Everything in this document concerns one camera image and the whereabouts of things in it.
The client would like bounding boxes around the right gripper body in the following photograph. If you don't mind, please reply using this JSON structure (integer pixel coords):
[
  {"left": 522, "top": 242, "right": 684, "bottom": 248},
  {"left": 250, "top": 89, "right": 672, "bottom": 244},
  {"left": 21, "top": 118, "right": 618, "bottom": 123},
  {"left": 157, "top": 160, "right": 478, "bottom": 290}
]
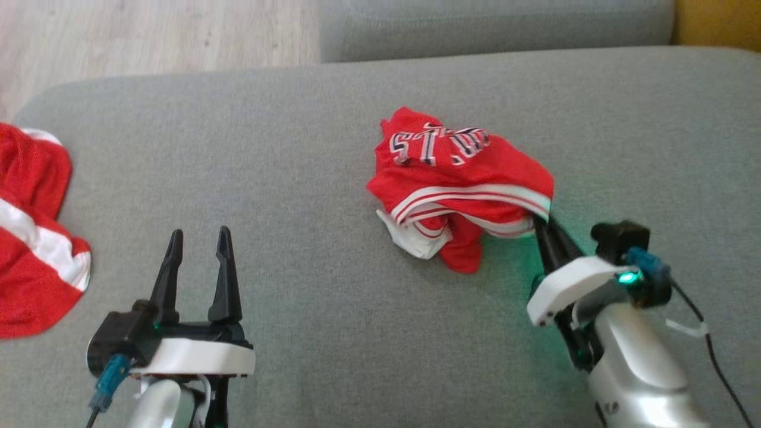
[{"left": 526, "top": 256, "right": 638, "bottom": 373}]

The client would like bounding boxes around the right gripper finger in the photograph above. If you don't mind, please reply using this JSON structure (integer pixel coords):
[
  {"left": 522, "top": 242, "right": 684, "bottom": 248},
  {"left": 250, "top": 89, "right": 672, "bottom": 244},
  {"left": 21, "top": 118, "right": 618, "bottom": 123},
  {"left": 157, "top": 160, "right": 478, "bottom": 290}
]
[
  {"left": 532, "top": 214, "right": 561, "bottom": 281},
  {"left": 546, "top": 216, "right": 587, "bottom": 269}
]

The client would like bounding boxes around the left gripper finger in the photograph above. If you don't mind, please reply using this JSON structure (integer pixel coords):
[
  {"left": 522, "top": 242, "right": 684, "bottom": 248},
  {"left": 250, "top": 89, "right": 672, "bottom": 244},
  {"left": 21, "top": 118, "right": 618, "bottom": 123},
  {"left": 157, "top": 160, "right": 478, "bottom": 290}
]
[
  {"left": 207, "top": 226, "right": 244, "bottom": 325},
  {"left": 149, "top": 229, "right": 184, "bottom": 325}
]

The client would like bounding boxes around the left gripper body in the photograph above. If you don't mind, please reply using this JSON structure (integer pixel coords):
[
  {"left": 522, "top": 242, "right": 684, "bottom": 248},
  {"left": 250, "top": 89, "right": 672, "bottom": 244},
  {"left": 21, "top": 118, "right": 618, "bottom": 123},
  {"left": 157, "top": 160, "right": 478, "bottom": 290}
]
[{"left": 131, "top": 321, "right": 257, "bottom": 379}]

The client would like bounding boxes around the red lettered jersey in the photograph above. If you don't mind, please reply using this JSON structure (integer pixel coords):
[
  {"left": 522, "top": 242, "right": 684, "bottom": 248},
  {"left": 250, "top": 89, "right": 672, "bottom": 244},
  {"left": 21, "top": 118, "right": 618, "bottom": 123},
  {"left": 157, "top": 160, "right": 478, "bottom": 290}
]
[{"left": 366, "top": 106, "right": 555, "bottom": 275}]

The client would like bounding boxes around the red white-striped garment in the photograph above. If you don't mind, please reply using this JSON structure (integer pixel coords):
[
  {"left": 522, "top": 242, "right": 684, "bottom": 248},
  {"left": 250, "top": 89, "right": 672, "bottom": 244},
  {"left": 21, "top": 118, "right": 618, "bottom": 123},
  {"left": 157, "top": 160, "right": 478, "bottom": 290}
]
[{"left": 0, "top": 122, "right": 92, "bottom": 340}]

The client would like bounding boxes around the large grey sofa seat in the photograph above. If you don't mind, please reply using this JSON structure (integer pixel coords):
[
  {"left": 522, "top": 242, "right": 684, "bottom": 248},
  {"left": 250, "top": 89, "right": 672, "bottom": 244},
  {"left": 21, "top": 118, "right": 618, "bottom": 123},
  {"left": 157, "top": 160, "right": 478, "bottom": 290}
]
[{"left": 0, "top": 46, "right": 761, "bottom": 428}]

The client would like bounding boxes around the grey sofa seat cushion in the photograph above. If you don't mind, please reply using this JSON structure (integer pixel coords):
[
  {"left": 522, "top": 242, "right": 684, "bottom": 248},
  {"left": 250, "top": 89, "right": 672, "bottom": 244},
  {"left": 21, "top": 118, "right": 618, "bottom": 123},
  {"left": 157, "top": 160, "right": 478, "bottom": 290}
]
[{"left": 319, "top": 0, "right": 676, "bottom": 64}]

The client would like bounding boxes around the large yellow sofa backrest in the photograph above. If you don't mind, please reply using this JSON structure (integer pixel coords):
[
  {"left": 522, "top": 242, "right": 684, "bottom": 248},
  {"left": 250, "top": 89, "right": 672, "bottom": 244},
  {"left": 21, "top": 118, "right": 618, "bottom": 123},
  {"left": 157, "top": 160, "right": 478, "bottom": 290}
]
[{"left": 673, "top": 0, "right": 761, "bottom": 52}]

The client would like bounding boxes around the teal right camera connector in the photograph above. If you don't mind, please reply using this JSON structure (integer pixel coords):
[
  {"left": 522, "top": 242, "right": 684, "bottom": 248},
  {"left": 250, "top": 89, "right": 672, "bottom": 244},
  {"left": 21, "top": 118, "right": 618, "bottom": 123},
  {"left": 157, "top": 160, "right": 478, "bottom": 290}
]
[{"left": 627, "top": 246, "right": 671, "bottom": 281}]

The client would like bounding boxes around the teal camera connector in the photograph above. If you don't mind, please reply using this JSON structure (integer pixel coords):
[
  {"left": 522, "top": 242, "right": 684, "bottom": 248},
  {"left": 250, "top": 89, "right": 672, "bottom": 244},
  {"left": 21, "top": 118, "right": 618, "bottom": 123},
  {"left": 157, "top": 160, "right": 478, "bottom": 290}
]
[
  {"left": 89, "top": 354, "right": 132, "bottom": 413},
  {"left": 627, "top": 246, "right": 671, "bottom": 281}
]

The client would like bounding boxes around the teal left camera connector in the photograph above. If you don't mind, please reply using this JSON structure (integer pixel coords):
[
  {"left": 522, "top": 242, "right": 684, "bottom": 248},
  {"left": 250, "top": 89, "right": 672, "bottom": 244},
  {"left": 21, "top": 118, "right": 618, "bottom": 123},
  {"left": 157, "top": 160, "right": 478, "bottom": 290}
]
[{"left": 89, "top": 354, "right": 132, "bottom": 413}]

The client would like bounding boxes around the white cable tie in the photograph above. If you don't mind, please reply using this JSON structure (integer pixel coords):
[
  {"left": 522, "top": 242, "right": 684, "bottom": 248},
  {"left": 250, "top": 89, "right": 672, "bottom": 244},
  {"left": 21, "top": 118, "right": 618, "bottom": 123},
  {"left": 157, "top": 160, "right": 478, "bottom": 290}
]
[{"left": 665, "top": 319, "right": 710, "bottom": 339}]

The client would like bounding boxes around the black right camera cable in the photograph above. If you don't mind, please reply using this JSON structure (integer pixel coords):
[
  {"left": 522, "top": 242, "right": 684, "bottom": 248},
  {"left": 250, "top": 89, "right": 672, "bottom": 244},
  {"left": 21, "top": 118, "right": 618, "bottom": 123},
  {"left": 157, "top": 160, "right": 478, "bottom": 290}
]
[{"left": 668, "top": 278, "right": 754, "bottom": 428}]

